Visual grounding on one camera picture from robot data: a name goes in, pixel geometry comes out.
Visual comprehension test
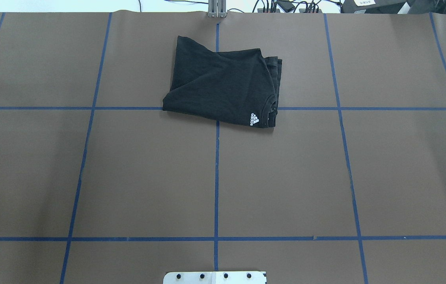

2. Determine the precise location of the black box with label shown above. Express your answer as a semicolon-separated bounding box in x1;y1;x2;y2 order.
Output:
340;0;407;14

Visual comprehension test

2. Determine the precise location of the blue tape line lengthwise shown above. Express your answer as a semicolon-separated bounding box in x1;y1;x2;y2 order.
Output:
323;14;369;284
59;12;113;284

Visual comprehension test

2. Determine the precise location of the brown table mat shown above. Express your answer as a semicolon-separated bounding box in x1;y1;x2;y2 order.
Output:
0;11;446;284

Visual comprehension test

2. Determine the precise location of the aluminium frame post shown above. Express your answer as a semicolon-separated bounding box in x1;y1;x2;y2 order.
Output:
208;0;228;18

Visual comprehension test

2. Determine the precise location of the blue tape line crosswise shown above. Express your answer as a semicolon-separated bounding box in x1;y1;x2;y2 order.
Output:
0;235;446;242

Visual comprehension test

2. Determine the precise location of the power strip with cables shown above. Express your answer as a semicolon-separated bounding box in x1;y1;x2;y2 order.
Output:
252;0;322;14

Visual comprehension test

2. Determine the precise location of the black printed t-shirt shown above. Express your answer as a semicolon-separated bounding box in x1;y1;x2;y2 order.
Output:
162;36;282;128

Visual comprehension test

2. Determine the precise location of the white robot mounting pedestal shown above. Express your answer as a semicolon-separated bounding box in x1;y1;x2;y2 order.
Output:
163;271;267;284

